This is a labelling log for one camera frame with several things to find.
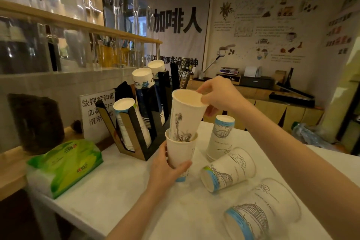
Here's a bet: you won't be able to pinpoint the person's left hand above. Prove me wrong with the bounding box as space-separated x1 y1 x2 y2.
146 141 193 200

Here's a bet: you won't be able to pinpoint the person's right hand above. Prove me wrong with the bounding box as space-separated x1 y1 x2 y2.
196 76 249 118

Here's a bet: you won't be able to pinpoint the white paper cup blue band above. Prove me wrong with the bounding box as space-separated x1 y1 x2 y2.
165 129 199 183
223 178 302 240
168 88 209 143
200 147 257 194
206 114 236 162

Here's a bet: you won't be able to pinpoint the black wooden cup dispenser rack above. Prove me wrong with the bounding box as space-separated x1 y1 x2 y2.
95 62 180 162

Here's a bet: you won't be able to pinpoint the stack of white paper cups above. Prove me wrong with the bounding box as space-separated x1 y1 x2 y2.
113 97 152 152

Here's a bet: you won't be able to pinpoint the person's right forearm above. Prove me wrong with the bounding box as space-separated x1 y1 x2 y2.
233 90 360 240

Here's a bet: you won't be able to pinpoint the person's left forearm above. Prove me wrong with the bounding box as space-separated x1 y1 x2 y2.
105 187 169 240

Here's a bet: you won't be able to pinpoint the small wooden box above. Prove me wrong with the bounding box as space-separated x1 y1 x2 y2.
216 73 241 86

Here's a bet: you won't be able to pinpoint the digital scale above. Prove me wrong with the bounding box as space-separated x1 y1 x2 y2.
219 67 240 76

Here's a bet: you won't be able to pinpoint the white desk lamp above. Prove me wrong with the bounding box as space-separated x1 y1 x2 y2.
196 54 223 81

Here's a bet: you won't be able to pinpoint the black printer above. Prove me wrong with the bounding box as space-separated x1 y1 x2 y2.
239 76 276 90

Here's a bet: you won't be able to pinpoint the wooden counter cabinet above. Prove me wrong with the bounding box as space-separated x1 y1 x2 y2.
187 78 326 134

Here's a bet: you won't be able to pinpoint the white illustrated poster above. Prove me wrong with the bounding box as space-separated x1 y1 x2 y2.
204 0 347 91

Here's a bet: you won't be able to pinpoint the brown paper bag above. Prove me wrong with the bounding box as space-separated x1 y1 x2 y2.
271 70 287 83

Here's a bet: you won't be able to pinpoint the black upright stand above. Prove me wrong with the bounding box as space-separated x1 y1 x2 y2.
283 67 294 89

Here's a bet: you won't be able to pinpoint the white banner black characters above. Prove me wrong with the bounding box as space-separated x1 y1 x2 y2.
146 0 213 73

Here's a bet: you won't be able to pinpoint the black sealing machine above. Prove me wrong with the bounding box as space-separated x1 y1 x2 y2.
268 82 315 108

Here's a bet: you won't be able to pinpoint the white notice sign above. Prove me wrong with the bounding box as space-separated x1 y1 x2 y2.
79 89 117 143

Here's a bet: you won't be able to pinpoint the clear plastic bag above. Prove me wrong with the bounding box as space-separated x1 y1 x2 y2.
291 122 338 152

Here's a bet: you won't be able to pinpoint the green tissue pack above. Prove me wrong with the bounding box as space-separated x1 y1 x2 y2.
26 139 104 200

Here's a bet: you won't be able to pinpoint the yellow container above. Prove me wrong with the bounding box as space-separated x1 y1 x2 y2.
97 44 114 68

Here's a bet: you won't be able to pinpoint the black metal shelving rack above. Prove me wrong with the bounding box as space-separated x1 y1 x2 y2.
336 82 360 156

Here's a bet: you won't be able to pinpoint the dark brown jar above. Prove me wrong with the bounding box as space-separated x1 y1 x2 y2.
7 93 65 155

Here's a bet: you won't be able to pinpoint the dark glass bottle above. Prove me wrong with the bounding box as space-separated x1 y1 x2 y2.
45 24 62 72

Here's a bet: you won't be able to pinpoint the wooden shelf board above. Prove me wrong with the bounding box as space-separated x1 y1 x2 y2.
0 0 163 45

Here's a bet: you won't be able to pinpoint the black wire rack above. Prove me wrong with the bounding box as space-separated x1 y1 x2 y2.
177 57 195 90

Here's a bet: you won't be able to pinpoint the wall poster red characters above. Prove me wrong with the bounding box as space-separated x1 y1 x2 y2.
323 0 360 57

